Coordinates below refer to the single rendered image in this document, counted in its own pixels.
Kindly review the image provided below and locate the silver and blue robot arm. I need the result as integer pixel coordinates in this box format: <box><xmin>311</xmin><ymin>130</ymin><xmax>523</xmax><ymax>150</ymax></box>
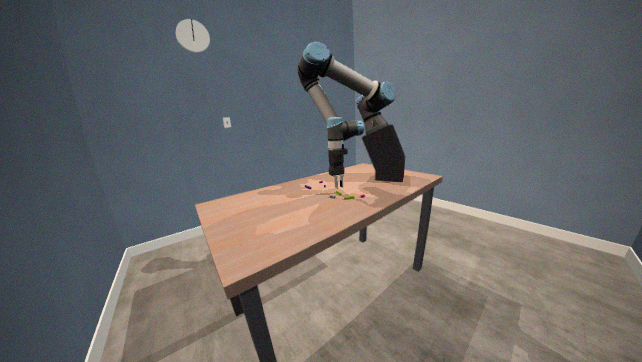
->
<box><xmin>298</xmin><ymin>42</ymin><xmax>396</xmax><ymax>142</ymax></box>

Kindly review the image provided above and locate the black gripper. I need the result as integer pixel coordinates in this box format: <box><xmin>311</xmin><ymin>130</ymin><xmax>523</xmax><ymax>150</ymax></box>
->
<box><xmin>328</xmin><ymin>140</ymin><xmax>348</xmax><ymax>189</ymax></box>

